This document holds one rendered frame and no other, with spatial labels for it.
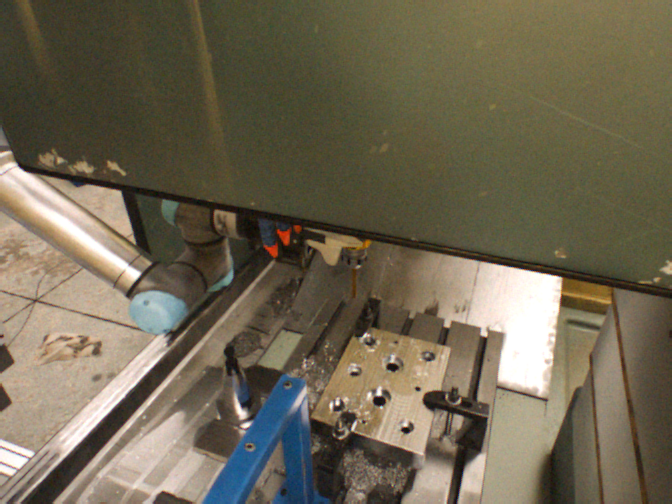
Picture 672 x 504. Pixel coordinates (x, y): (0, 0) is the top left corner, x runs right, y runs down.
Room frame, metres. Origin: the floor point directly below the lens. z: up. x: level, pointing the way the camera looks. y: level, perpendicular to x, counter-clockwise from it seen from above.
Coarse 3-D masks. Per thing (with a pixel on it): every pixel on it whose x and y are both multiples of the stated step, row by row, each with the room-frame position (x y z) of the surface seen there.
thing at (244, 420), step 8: (256, 392) 0.46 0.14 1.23; (256, 400) 0.45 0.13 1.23; (256, 408) 0.45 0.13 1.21; (224, 416) 0.42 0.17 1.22; (232, 416) 0.42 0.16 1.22; (240, 416) 0.42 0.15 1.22; (248, 416) 0.42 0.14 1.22; (232, 424) 0.42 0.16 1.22; (240, 424) 0.42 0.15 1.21; (248, 424) 0.42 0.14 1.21
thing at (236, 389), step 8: (224, 368) 0.45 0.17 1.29; (240, 368) 0.45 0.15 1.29; (224, 376) 0.44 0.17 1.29; (232, 376) 0.44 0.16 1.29; (240, 376) 0.44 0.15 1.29; (224, 384) 0.44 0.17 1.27; (232, 384) 0.43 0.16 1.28; (240, 384) 0.44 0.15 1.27; (248, 384) 0.45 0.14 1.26; (224, 392) 0.44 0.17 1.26; (232, 392) 0.43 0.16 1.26; (240, 392) 0.43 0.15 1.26; (248, 392) 0.44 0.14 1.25; (224, 400) 0.44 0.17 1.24; (232, 400) 0.43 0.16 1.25; (240, 400) 0.43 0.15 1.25; (248, 400) 0.44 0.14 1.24; (224, 408) 0.43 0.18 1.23; (232, 408) 0.43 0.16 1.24; (240, 408) 0.43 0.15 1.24; (248, 408) 0.43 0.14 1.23
